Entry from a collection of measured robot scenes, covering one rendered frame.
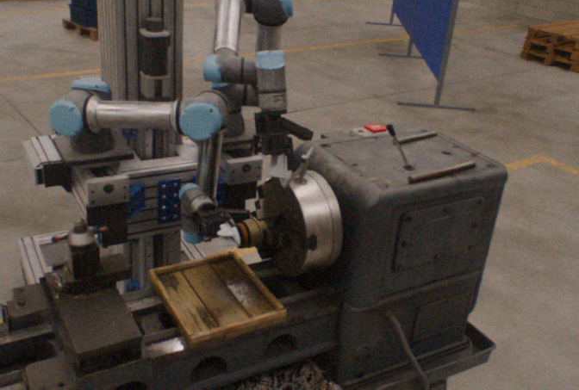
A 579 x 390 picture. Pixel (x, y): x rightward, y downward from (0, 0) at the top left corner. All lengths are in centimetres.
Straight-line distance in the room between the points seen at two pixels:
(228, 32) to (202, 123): 28
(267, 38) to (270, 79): 52
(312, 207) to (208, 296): 43
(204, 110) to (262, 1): 41
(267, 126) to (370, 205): 39
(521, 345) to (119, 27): 246
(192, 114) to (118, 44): 54
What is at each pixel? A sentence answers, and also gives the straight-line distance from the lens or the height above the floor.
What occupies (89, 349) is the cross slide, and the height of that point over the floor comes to 97.
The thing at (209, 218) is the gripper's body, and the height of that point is 111.
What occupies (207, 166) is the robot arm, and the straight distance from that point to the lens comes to 217.
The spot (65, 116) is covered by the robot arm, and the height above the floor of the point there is 134.
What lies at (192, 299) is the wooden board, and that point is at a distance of 199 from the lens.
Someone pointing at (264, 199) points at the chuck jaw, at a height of 116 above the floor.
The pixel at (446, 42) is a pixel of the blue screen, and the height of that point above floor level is 68.
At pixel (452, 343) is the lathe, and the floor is 57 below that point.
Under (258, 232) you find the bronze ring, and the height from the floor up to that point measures 110.
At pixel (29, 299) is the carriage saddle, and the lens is 201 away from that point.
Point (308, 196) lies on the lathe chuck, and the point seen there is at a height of 121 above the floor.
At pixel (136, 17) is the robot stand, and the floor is 157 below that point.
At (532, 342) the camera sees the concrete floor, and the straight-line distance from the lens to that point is 363.
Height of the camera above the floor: 206
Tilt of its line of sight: 25 degrees down
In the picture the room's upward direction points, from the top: 5 degrees clockwise
